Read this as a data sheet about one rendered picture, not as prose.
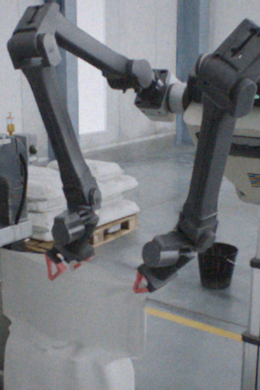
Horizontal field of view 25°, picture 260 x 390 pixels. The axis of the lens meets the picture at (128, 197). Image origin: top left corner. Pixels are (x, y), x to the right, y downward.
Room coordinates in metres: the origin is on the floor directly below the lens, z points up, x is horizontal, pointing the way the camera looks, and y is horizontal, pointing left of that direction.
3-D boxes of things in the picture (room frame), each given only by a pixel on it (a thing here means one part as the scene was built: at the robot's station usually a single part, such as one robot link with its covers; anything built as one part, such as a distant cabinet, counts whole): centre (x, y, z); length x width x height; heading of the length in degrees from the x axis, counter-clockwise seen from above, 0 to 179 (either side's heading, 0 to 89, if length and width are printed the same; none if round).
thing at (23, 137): (1.77, 0.33, 1.28); 0.08 x 0.05 x 0.09; 54
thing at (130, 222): (4.88, 0.59, 0.07); 1.20 x 0.82 x 0.14; 146
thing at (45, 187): (4.52, 0.58, 0.56); 0.66 x 0.42 x 0.15; 144
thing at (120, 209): (5.02, 0.24, 0.20); 0.67 x 0.43 x 0.15; 144
